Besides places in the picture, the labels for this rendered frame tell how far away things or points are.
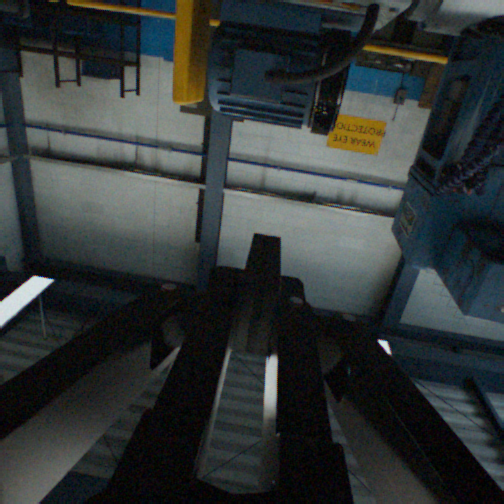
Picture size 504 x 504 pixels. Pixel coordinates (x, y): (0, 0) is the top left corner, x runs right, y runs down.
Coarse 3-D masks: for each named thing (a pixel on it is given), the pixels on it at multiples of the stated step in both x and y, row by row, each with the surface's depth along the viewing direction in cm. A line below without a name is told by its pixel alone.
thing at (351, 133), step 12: (348, 120) 542; (360, 120) 541; (372, 120) 539; (336, 132) 552; (348, 132) 550; (360, 132) 548; (372, 132) 546; (384, 132) 544; (336, 144) 559; (348, 144) 557; (360, 144) 555; (372, 144) 553
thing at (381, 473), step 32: (352, 320) 12; (352, 352) 11; (384, 352) 11; (352, 384) 11; (384, 384) 9; (352, 416) 10; (384, 416) 9; (416, 416) 8; (352, 448) 10; (384, 448) 9; (416, 448) 8; (448, 448) 8; (384, 480) 9; (416, 480) 8; (448, 480) 7; (480, 480) 7
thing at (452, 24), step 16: (416, 0) 58; (432, 0) 55; (448, 0) 54; (464, 0) 53; (480, 0) 53; (496, 0) 52; (416, 16) 60; (432, 16) 58; (448, 16) 56; (464, 16) 56; (480, 16) 55; (496, 16) 54; (448, 32) 61; (464, 32) 60; (480, 32) 59; (496, 32) 58
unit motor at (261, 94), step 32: (192, 0) 61; (224, 0) 59; (192, 32) 64; (224, 32) 63; (256, 32) 61; (288, 32) 62; (320, 32) 66; (192, 64) 68; (224, 64) 63; (256, 64) 59; (288, 64) 60; (320, 64) 61; (192, 96) 71; (224, 96) 67; (256, 96) 61; (288, 96) 64; (320, 96) 62; (320, 128) 67
